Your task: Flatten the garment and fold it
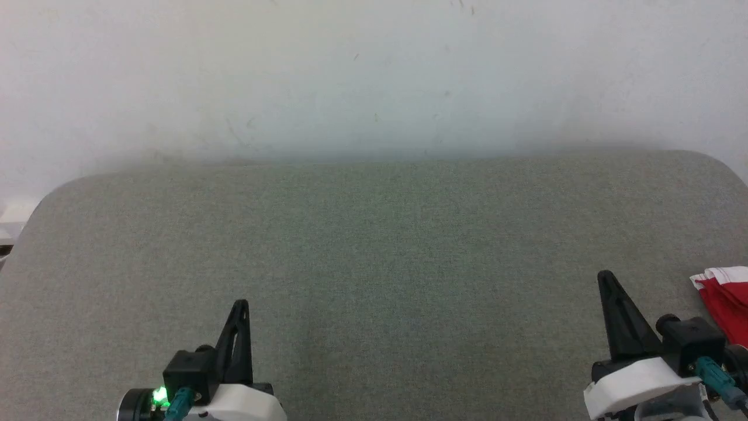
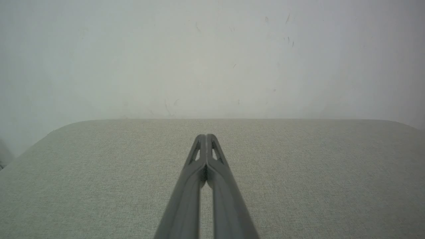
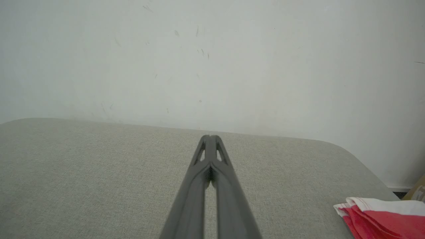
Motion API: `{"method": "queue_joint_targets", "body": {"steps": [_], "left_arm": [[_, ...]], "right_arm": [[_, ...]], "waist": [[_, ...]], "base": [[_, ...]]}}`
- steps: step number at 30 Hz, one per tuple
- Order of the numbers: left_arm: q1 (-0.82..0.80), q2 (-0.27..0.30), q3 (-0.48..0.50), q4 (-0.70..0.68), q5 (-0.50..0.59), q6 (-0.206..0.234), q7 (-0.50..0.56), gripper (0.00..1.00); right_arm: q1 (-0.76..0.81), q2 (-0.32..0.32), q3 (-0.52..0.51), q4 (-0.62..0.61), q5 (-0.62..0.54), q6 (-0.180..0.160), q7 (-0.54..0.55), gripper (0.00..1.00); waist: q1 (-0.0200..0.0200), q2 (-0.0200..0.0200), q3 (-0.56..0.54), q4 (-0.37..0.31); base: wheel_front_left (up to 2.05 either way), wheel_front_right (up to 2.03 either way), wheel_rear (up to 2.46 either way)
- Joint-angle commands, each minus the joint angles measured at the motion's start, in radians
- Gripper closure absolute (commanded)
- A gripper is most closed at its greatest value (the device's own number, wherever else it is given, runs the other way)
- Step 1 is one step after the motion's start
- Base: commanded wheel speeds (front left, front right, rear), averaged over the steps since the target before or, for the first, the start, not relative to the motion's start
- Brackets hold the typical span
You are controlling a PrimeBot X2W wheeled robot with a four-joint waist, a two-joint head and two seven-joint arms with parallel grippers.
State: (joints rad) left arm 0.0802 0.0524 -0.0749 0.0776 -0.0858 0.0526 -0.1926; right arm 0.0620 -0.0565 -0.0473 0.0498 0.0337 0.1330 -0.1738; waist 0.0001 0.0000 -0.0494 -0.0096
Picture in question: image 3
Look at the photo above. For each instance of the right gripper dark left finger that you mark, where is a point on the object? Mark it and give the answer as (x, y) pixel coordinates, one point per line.
(191, 199)

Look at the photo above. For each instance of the grey fabric sofa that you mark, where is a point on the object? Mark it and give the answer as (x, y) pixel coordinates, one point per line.
(99, 182)

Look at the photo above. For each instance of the red shorts with white stripe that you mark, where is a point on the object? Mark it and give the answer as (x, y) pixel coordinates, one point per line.
(388, 220)

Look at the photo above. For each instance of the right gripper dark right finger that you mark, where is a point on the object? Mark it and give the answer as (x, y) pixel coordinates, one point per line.
(232, 205)

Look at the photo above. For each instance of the brown cardboard box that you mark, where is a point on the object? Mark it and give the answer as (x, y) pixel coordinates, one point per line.
(419, 191)

